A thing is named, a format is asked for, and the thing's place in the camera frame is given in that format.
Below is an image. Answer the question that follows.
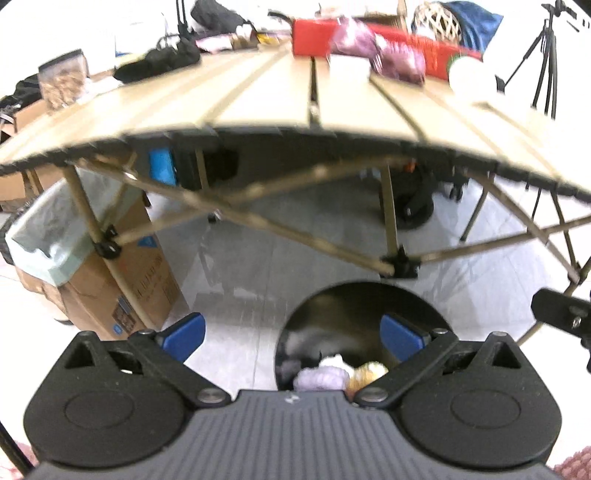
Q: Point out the white yellow paper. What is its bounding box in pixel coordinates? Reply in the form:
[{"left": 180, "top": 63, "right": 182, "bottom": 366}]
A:
[{"left": 320, "top": 354, "right": 389, "bottom": 397}]

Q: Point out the lavender tissue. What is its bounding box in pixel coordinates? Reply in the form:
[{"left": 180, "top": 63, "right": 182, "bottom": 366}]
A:
[{"left": 293, "top": 366, "right": 349, "bottom": 392}]

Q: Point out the black round trash bin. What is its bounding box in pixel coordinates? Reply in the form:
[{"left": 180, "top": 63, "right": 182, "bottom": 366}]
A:
[{"left": 274, "top": 281, "right": 450, "bottom": 390}]

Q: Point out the cardboard box with blue label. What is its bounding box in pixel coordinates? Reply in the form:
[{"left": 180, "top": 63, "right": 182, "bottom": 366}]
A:
[{"left": 1, "top": 171, "right": 180, "bottom": 340}]

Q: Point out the black wheeled cart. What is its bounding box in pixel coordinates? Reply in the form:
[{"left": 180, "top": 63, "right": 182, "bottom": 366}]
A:
[{"left": 390, "top": 163, "right": 468, "bottom": 230}]

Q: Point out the pink knitted rug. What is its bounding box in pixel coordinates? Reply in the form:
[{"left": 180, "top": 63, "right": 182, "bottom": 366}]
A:
[{"left": 554, "top": 450, "right": 591, "bottom": 480}]

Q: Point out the blue upright panel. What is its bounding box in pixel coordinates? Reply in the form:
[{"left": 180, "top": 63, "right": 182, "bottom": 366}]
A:
[{"left": 148, "top": 148, "right": 177, "bottom": 186}]

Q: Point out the white paper cup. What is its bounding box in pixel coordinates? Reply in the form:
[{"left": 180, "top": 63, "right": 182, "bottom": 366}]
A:
[{"left": 449, "top": 56, "right": 497, "bottom": 97}]

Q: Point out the black cloth on table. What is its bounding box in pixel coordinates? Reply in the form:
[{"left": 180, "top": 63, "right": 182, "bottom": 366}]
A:
[{"left": 113, "top": 38, "right": 201, "bottom": 84}]

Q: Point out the clear jar of snacks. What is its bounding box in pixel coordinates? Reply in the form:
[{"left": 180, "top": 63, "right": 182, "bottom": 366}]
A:
[{"left": 38, "top": 49, "right": 88, "bottom": 112}]

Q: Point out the blue cloth bag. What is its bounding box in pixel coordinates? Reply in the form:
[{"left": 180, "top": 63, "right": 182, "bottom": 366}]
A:
[{"left": 443, "top": 1, "right": 504, "bottom": 53}]

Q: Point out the purple pink plastic bag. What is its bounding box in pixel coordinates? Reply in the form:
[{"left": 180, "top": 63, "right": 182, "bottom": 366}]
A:
[{"left": 329, "top": 17, "right": 426, "bottom": 85}]

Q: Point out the woven rattan ball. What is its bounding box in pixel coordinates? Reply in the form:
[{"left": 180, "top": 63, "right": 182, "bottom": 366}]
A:
[{"left": 412, "top": 2, "right": 462, "bottom": 45}]

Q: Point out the red long gift box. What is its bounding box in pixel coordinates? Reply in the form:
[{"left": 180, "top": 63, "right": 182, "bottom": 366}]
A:
[{"left": 293, "top": 17, "right": 482, "bottom": 84}]

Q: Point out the black camera tripod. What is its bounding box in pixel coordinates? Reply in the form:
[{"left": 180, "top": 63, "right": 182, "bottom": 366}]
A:
[{"left": 496, "top": 0, "right": 590, "bottom": 119}]

